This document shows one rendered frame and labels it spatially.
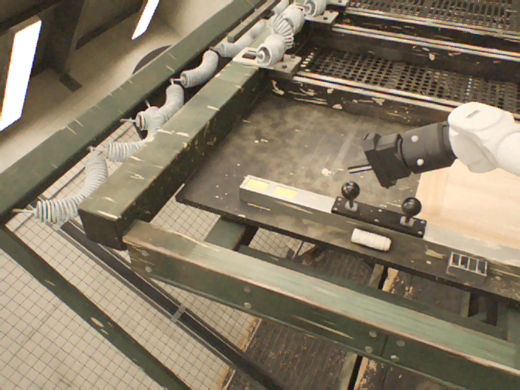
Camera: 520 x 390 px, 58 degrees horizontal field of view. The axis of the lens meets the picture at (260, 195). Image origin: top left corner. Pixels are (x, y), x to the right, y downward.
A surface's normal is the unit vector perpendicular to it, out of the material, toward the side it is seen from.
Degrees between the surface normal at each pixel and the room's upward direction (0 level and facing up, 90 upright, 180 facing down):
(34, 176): 90
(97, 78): 90
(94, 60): 90
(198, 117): 56
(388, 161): 90
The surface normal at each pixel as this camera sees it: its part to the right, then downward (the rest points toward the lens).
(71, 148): 0.52, -0.47
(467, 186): 0.00, -0.75
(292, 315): -0.39, 0.61
